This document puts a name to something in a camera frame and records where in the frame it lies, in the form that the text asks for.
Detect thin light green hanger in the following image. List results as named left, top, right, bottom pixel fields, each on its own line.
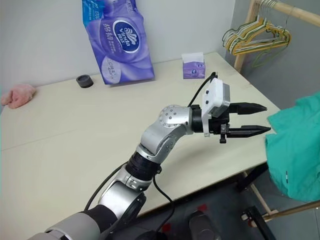
left=251, top=44, right=279, bottom=69

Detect purple Vinda tissue pack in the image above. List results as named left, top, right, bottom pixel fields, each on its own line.
left=81, top=0, right=156, bottom=86

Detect green shorts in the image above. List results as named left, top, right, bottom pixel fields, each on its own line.
left=264, top=91, right=320, bottom=204

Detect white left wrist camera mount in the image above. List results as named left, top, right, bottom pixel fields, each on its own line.
left=200, top=78, right=232, bottom=138

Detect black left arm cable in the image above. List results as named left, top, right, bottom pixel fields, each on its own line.
left=84, top=71, right=218, bottom=240

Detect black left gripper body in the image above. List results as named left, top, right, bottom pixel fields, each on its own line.
left=208, top=104, right=232, bottom=145

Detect small purple tissue box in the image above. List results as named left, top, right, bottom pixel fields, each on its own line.
left=181, top=51, right=207, bottom=80

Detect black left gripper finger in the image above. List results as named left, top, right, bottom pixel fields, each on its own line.
left=226, top=126, right=272, bottom=139
left=229, top=102, right=268, bottom=116

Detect dark rounded shape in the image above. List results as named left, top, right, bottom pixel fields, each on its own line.
left=188, top=210, right=216, bottom=240

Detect wooden clothes rack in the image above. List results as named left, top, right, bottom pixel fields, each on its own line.
left=233, top=0, right=320, bottom=223

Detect pink cloth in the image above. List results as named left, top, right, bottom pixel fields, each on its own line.
left=0, top=83, right=37, bottom=110

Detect yellow wire hanger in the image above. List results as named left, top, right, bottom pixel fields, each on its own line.
left=229, top=16, right=293, bottom=57

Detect black metal table frame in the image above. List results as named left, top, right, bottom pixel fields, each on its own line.
left=236, top=163, right=277, bottom=240

